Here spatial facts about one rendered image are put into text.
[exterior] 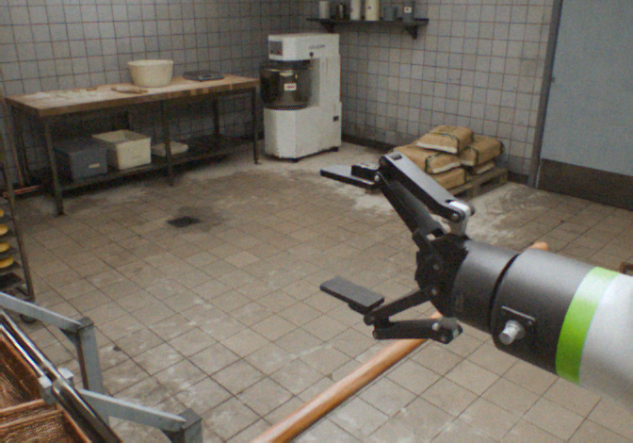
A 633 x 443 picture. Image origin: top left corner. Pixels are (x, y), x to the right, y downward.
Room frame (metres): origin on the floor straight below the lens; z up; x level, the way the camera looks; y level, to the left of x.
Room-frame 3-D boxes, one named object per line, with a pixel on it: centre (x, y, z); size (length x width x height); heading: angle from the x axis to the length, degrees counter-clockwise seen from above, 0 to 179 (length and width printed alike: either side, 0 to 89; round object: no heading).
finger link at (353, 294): (0.55, -0.04, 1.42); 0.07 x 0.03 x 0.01; 46
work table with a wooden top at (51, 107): (5.35, 1.64, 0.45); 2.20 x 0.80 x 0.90; 135
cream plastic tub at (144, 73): (5.52, 1.59, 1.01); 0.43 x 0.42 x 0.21; 135
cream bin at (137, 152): (5.16, 1.84, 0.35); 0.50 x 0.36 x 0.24; 46
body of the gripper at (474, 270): (0.45, -0.13, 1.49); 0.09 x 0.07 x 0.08; 46
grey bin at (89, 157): (4.86, 2.14, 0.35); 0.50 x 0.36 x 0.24; 45
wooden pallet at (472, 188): (5.03, -1.15, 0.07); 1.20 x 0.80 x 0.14; 135
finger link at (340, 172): (0.55, -0.04, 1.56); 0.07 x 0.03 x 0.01; 46
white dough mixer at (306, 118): (6.21, 0.21, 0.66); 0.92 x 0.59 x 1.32; 135
